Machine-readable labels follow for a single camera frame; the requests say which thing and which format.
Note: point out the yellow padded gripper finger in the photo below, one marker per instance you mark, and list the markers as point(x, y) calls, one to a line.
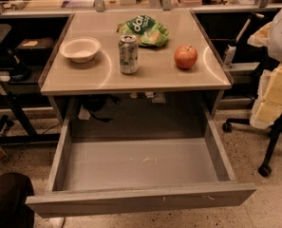
point(268, 105)

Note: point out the silver green 7up can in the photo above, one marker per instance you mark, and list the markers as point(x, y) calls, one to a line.
point(128, 54)

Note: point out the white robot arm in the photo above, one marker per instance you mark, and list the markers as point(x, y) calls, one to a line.
point(270, 36)

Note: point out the open grey top drawer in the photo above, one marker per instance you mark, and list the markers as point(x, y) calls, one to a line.
point(152, 157)

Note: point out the black office chair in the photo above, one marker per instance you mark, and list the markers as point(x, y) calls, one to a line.
point(276, 129)

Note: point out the white spray bottle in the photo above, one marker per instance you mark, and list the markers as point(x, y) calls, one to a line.
point(230, 50)

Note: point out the red apple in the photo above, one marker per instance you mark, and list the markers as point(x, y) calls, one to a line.
point(185, 57)

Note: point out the green chip bag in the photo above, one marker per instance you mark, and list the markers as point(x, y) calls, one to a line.
point(148, 31)

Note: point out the white paper bowl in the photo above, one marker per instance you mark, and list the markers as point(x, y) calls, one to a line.
point(80, 50)

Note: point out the black bag on shelf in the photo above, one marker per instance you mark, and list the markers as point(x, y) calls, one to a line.
point(35, 52)

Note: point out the dark trousers leg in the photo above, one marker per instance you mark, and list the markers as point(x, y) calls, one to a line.
point(14, 190)

